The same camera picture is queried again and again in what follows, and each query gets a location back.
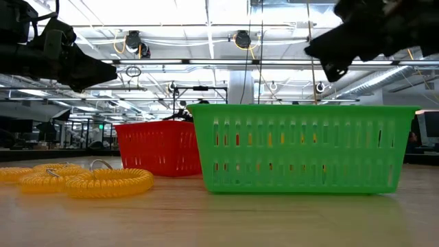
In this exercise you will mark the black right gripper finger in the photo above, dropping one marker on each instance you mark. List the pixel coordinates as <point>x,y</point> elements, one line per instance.
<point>343,44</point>

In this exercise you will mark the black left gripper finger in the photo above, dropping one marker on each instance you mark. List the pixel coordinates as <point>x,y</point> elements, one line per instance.
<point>92,73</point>

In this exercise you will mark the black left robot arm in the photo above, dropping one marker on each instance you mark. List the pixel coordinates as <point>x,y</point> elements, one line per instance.
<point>13,20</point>

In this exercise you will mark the green plastic basket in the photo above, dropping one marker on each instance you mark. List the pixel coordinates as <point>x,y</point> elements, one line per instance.
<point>302,113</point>

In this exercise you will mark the red plastic basket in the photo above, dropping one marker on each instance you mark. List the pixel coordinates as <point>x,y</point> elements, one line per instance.
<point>154,137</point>

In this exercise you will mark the long black workbench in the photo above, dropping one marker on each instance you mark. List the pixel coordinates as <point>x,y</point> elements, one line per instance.
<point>51,154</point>

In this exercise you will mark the computer monitor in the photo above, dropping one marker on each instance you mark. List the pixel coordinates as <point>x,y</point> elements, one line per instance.
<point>430,127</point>

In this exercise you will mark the white concrete pillar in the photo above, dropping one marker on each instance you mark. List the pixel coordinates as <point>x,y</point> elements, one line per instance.
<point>236,89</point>

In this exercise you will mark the silver ventilation duct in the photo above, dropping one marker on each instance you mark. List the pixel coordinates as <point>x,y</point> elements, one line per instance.
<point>380,80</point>

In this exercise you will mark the black metal frame stand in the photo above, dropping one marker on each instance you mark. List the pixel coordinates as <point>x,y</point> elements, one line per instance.
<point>200,88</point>

